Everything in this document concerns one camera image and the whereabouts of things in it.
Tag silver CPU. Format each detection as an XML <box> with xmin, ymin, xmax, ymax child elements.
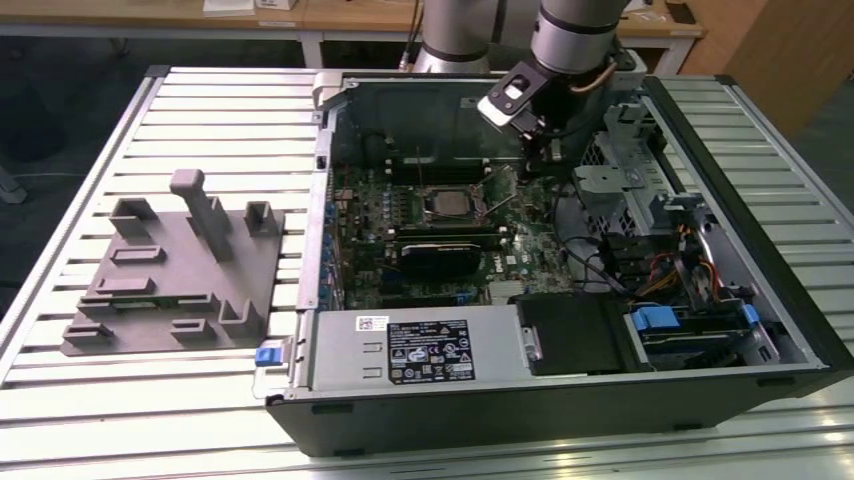
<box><xmin>426</xmin><ymin>191</ymin><xmax>474</xmax><ymax>215</ymax></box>

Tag blue disk carrier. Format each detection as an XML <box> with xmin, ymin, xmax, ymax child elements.
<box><xmin>627</xmin><ymin>301</ymin><xmax>762</xmax><ymax>346</ymax></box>

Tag grey chair base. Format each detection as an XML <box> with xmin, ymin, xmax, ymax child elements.
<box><xmin>0</xmin><ymin>162</ymin><xmax>30</xmax><ymax>205</ymax></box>

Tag black RAM slot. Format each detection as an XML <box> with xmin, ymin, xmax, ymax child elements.
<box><xmin>386</xmin><ymin>168</ymin><xmax>497</xmax><ymax>177</ymax></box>
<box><xmin>386</xmin><ymin>156</ymin><xmax>495</xmax><ymax>165</ymax></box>
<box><xmin>398</xmin><ymin>227</ymin><xmax>505</xmax><ymax>236</ymax></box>
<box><xmin>389</xmin><ymin>162</ymin><xmax>495</xmax><ymax>170</ymax></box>
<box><xmin>398</xmin><ymin>236</ymin><xmax>507</xmax><ymax>245</ymax></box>
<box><xmin>398</xmin><ymin>223</ymin><xmax>503</xmax><ymax>231</ymax></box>
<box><xmin>398</xmin><ymin>232</ymin><xmax>506</xmax><ymax>240</ymax></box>

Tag grey parts rack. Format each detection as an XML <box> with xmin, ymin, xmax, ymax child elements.
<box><xmin>59</xmin><ymin>168</ymin><xmax>290</xmax><ymax>357</ymax></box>

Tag black plastic shroud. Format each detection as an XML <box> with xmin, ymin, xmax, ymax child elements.
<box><xmin>510</xmin><ymin>293</ymin><xmax>654</xmax><ymax>377</ymax></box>

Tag orange flat cable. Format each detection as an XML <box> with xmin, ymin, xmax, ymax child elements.
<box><xmin>704</xmin><ymin>257</ymin><xmax>728</xmax><ymax>304</ymax></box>

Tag black graphics card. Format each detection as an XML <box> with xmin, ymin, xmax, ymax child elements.
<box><xmin>393</xmin><ymin>240</ymin><xmax>485</xmax><ymax>282</ymax></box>

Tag small silver heatsink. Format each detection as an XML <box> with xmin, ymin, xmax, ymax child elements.
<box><xmin>490</xmin><ymin>281</ymin><xmax>530</xmax><ymax>304</ymax></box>

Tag metal socket cover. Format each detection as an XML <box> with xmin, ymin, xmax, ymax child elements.
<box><xmin>481</xmin><ymin>163</ymin><xmax>530</xmax><ymax>204</ymax></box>

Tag wooden desk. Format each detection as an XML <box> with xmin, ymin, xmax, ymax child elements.
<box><xmin>0</xmin><ymin>0</ymin><xmax>709</xmax><ymax>76</ymax></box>

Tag silver power supply unit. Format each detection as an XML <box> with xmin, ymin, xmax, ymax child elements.
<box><xmin>286</xmin><ymin>305</ymin><xmax>535</xmax><ymax>397</ymax></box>

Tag black power cable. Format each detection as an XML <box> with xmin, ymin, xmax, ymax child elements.
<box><xmin>562</xmin><ymin>235</ymin><xmax>633</xmax><ymax>297</ymax></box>

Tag black PC case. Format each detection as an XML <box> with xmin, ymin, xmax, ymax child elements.
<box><xmin>263</xmin><ymin>69</ymin><xmax>854</xmax><ymax>459</ymax></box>

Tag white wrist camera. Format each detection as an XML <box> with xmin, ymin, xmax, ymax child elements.
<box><xmin>477</xmin><ymin>74</ymin><xmax>543</xmax><ymax>132</ymax></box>

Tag wooden cabinet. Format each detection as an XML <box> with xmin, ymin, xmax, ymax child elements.
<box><xmin>679</xmin><ymin>0</ymin><xmax>854</xmax><ymax>144</ymax></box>

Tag green motherboard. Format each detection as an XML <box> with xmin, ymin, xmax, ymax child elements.
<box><xmin>325</xmin><ymin>158</ymin><xmax>583</xmax><ymax>310</ymax></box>

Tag metal disk bay cage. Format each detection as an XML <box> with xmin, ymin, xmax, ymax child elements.
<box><xmin>570</xmin><ymin>102</ymin><xmax>677</xmax><ymax>236</ymax></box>

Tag yellow wires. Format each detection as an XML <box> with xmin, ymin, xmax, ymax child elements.
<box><xmin>637</xmin><ymin>269</ymin><xmax>679</xmax><ymax>299</ymax></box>

